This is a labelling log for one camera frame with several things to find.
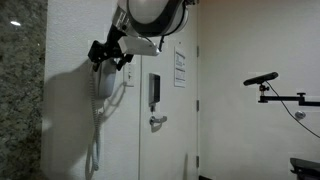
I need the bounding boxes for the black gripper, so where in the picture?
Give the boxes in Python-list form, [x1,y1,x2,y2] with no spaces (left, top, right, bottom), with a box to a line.
[87,24,135,73]

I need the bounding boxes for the white phone receiver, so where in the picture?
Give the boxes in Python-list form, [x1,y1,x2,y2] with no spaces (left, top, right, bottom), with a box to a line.
[95,58,118,100]

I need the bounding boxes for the black electronic door lock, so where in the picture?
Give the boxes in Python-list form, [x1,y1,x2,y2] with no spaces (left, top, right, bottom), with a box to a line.
[148,72,161,108]

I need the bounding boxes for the white paper door notice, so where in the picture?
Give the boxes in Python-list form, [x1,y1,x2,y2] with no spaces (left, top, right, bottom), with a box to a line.
[173,45,187,88]

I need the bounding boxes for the white door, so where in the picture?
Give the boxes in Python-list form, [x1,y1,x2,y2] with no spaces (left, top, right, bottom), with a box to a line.
[139,33,199,180]

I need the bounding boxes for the black chair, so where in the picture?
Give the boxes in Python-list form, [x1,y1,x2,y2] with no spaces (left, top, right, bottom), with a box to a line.
[289,157,320,180]

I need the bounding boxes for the white light switch plate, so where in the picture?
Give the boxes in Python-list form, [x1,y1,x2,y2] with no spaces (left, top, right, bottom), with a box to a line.
[122,61,136,88]

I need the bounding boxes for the white coiled phone cord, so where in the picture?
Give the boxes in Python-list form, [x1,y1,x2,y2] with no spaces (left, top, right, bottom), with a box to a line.
[84,66,105,172]

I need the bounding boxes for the silver door lever handle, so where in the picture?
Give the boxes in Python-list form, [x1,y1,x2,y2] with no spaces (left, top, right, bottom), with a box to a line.
[148,115,168,127]

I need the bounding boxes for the black bar camera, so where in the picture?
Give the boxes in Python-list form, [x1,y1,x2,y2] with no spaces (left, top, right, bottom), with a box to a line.
[242,71,280,87]

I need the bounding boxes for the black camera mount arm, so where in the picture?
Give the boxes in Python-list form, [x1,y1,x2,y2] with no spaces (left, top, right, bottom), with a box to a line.
[257,83,320,108]

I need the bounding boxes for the silver round wall doorstop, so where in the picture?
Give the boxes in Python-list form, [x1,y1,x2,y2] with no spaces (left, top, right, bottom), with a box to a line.
[294,110,307,120]

